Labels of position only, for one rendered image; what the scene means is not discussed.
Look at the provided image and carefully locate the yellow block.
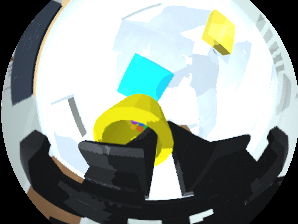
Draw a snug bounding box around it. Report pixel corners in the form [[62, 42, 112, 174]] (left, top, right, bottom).
[[201, 10, 235, 56]]

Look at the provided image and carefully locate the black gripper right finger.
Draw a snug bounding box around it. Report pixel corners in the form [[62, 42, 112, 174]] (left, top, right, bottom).
[[168, 120, 251, 197]]

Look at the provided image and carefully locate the yellow cup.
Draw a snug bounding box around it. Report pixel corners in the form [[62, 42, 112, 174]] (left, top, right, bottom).
[[93, 93, 174, 167]]

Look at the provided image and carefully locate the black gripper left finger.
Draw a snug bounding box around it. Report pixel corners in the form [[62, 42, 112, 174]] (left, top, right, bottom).
[[78, 127, 158, 198]]

